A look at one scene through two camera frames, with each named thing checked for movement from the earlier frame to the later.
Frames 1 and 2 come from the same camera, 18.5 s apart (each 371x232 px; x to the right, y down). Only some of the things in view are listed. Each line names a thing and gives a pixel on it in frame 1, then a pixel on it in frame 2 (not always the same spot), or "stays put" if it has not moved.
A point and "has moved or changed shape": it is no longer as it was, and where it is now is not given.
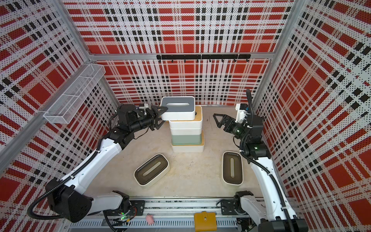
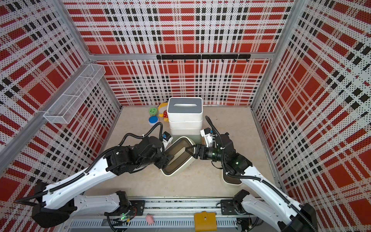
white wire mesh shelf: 64,109 stays put
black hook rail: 205,56 stays put
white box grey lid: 179,108 has moved or changed shape
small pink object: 149,219 stays put
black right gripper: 223,122 -> 198,148
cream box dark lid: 151,170 -> 181,157
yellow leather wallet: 205,221 stays put
